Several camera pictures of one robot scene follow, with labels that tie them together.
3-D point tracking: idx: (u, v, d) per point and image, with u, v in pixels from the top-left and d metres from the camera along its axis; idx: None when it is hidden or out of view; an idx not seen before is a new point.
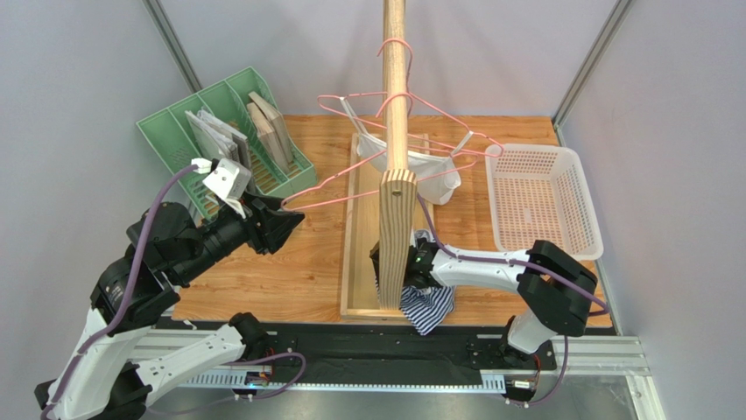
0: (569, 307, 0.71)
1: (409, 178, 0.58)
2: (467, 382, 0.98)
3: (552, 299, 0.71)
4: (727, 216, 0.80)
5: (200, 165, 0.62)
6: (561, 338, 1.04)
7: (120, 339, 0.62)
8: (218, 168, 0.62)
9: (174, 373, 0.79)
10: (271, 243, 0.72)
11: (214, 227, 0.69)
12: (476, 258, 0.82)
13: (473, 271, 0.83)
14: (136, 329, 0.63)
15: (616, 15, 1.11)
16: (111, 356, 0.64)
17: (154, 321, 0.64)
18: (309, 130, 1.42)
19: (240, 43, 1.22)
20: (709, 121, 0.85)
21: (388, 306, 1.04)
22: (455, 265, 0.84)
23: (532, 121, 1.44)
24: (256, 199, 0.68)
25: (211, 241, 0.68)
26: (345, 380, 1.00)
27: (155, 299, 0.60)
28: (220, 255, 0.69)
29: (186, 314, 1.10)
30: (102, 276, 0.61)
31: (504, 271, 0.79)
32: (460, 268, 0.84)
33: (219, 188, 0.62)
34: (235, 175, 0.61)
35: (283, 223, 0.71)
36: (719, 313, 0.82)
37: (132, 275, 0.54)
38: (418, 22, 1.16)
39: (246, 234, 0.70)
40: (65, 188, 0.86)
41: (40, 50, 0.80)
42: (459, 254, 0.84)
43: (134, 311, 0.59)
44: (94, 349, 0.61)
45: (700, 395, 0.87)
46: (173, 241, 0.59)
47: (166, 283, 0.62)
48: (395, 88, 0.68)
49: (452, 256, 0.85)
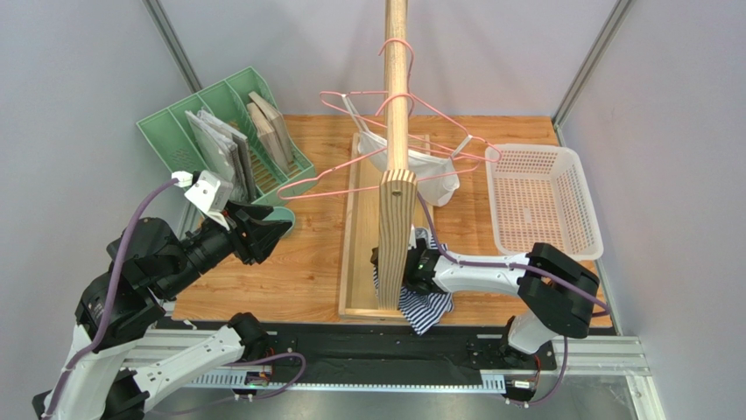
0: (570, 309, 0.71)
1: (409, 178, 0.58)
2: (467, 382, 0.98)
3: (554, 302, 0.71)
4: (727, 215, 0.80)
5: (181, 178, 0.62)
6: (561, 338, 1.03)
7: (106, 355, 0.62)
8: (199, 181, 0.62)
9: (172, 378, 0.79)
10: (258, 255, 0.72)
11: (198, 241, 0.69)
12: (477, 264, 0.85)
13: (475, 276, 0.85)
14: (122, 344, 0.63)
15: (616, 15, 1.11)
16: (99, 371, 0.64)
17: (139, 335, 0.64)
18: (309, 130, 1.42)
19: (240, 43, 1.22)
20: (708, 120, 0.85)
21: (388, 306, 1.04)
22: (456, 271, 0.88)
23: (532, 121, 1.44)
24: (240, 209, 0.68)
25: (194, 255, 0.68)
26: (345, 380, 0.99)
27: (138, 315, 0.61)
28: (205, 269, 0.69)
29: (186, 314, 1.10)
30: (86, 292, 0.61)
31: (505, 275, 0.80)
32: (461, 273, 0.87)
33: (200, 201, 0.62)
34: (217, 188, 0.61)
35: (268, 234, 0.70)
36: (719, 313, 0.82)
37: (110, 295, 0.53)
38: (418, 22, 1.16)
39: (231, 246, 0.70)
40: (64, 187, 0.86)
41: (40, 49, 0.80)
42: (460, 259, 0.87)
43: (116, 327, 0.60)
44: (81, 365, 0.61)
45: (700, 395, 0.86)
46: (153, 258, 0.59)
47: (150, 298, 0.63)
48: (396, 88, 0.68)
49: (453, 262, 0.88)
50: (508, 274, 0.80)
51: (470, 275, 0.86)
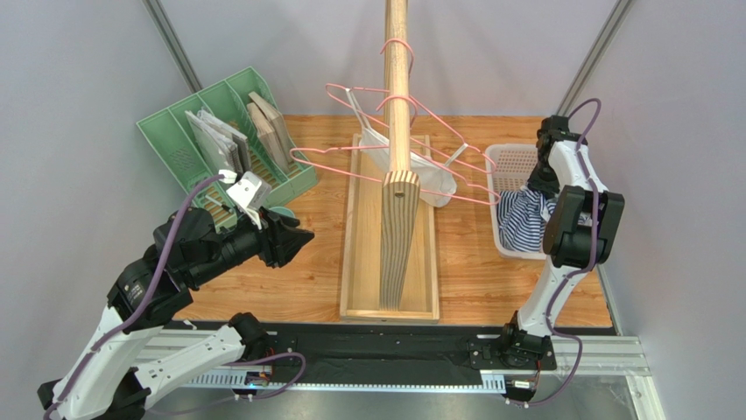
0: (564, 231, 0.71)
1: (411, 179, 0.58)
2: (467, 381, 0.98)
3: (561, 217, 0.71)
4: (727, 214, 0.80)
5: (227, 176, 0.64)
6: (573, 350, 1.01)
7: (135, 337, 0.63)
8: (242, 179, 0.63)
9: (173, 375, 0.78)
10: (281, 257, 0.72)
11: (230, 236, 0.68)
12: (583, 162, 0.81)
13: (565, 160, 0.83)
14: (149, 329, 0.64)
15: (616, 15, 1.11)
16: (121, 355, 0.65)
17: (167, 321, 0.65)
18: (310, 130, 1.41)
19: (241, 43, 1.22)
20: (707, 120, 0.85)
21: (389, 306, 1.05)
22: (569, 152, 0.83)
23: (532, 121, 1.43)
24: (273, 211, 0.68)
25: (226, 249, 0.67)
26: (345, 380, 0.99)
27: (172, 299, 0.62)
28: (232, 263, 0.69)
29: (186, 314, 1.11)
30: (121, 275, 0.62)
31: (580, 179, 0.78)
32: (566, 153, 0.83)
33: (240, 198, 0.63)
34: (257, 187, 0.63)
35: (294, 238, 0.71)
36: (719, 313, 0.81)
37: (156, 275, 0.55)
38: (416, 21, 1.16)
39: (259, 246, 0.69)
40: (63, 189, 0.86)
41: (41, 51, 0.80)
42: (581, 151, 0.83)
43: (151, 309, 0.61)
44: (109, 346, 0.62)
45: (700, 397, 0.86)
46: (197, 243, 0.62)
47: (181, 285, 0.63)
48: (397, 90, 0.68)
49: (578, 147, 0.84)
50: (579, 178, 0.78)
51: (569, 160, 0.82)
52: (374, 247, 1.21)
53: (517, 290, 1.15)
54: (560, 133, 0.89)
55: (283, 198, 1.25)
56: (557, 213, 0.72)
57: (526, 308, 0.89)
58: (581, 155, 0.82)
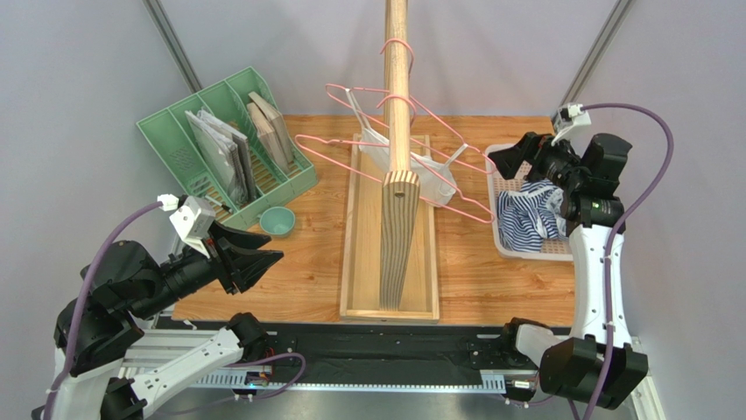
0: (566, 380, 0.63)
1: (411, 179, 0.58)
2: (466, 381, 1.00)
3: (566, 368, 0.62)
4: (726, 214, 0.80)
5: (166, 201, 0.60)
6: None
7: (86, 378, 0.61)
8: (182, 206, 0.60)
9: (170, 384, 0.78)
10: (242, 283, 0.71)
11: (179, 265, 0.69)
12: (609, 282, 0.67)
13: (586, 265, 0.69)
14: (101, 367, 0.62)
15: (616, 16, 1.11)
16: (87, 388, 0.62)
17: (121, 355, 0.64)
18: (310, 129, 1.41)
19: (241, 44, 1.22)
20: (706, 120, 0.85)
21: (389, 306, 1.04)
22: (594, 255, 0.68)
23: (531, 121, 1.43)
24: (222, 237, 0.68)
25: (173, 280, 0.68)
26: (345, 380, 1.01)
27: (114, 339, 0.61)
28: (184, 291, 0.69)
29: (186, 314, 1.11)
30: (62, 315, 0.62)
31: (597, 317, 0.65)
32: (591, 262, 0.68)
33: (180, 227, 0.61)
34: (197, 216, 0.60)
35: (251, 263, 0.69)
36: (718, 313, 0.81)
37: (75, 324, 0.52)
38: (416, 21, 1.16)
39: (213, 273, 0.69)
40: (64, 187, 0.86)
41: (41, 50, 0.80)
42: (612, 259, 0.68)
43: (93, 350, 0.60)
44: (64, 386, 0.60)
45: (701, 397, 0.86)
46: (128, 283, 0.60)
47: (125, 321, 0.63)
48: (397, 90, 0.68)
49: (608, 249, 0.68)
50: (596, 316, 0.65)
51: (591, 275, 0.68)
52: (374, 248, 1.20)
53: (517, 290, 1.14)
54: (593, 212, 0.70)
55: (283, 198, 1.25)
56: (560, 358, 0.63)
57: (527, 334, 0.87)
58: (608, 265, 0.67)
